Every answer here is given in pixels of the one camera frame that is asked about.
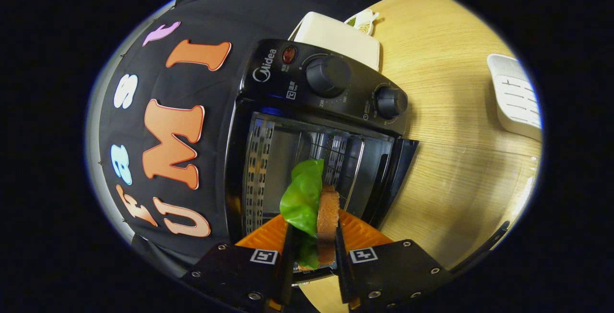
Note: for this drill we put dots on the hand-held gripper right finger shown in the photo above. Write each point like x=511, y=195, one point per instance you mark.
x=398, y=270

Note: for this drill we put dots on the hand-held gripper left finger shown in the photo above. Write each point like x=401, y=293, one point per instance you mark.
x=240, y=274

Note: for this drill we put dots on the bread sandwich with lettuce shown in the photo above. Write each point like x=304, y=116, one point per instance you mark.
x=328, y=217

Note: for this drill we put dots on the black toaster oven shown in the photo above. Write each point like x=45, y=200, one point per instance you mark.
x=273, y=78

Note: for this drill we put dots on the white pop-up toaster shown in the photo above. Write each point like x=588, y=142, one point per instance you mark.
x=336, y=37

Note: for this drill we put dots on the white rectangular tray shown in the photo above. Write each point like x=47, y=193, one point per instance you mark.
x=515, y=97

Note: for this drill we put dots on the small white condiment dish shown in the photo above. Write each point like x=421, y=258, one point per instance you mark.
x=362, y=20

